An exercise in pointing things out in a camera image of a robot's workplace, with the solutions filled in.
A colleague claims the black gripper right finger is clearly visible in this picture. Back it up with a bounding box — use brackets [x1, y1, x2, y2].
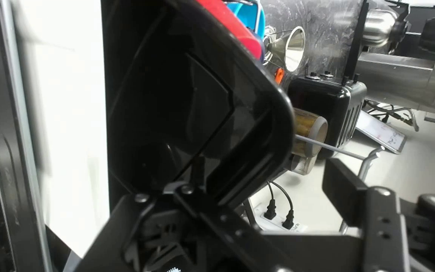
[322, 157, 435, 272]

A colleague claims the white plate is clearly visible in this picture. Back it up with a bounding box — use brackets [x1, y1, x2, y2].
[9, 0, 112, 260]

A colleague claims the black power plug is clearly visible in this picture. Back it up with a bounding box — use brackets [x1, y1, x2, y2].
[270, 180, 298, 232]
[261, 180, 280, 221]

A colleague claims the red plastic cup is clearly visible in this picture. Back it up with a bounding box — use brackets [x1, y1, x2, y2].
[195, 0, 267, 64]

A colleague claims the steel kettle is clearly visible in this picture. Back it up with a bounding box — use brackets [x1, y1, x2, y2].
[367, 5, 411, 53]

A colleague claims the steel cup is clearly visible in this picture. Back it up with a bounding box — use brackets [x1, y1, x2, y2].
[264, 24, 308, 76]

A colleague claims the black rectangular plastic bowl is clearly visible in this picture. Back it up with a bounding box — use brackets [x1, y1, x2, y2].
[100, 0, 298, 215]

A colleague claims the brown glass jar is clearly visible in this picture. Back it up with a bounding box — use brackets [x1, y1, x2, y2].
[289, 108, 331, 177]

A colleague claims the clear bluish cup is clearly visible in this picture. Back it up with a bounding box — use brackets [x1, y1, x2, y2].
[225, 0, 270, 43]

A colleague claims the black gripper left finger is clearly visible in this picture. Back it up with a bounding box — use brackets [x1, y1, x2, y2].
[76, 154, 299, 272]

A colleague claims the stainless steel coffee machine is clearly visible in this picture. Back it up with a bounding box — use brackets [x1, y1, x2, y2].
[357, 3, 435, 118]

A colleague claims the black ribbed box device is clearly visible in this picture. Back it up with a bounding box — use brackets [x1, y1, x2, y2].
[287, 0, 372, 164]

